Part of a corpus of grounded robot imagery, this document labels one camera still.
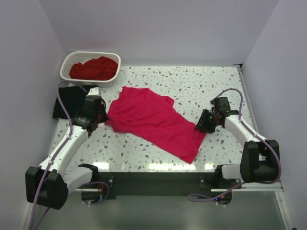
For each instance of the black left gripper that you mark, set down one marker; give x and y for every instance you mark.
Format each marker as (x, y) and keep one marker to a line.
(105, 117)

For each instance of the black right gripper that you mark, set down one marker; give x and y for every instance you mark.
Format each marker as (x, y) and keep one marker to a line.
(202, 124)

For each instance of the pink t shirt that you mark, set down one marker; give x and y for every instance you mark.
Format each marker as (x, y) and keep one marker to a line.
(145, 114)

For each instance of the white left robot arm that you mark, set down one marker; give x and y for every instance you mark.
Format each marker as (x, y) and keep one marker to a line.
(48, 184)

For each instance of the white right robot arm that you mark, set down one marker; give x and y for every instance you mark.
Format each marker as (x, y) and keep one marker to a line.
(260, 160)

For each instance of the black folded t shirt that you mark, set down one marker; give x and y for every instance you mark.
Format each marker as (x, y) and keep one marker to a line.
(72, 98)

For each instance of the white plastic laundry basket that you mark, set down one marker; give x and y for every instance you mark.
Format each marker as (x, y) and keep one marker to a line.
(82, 57)

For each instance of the dark red t shirt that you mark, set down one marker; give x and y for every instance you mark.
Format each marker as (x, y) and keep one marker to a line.
(100, 69)

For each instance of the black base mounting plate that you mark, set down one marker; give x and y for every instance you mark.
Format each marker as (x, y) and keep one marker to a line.
(195, 186)

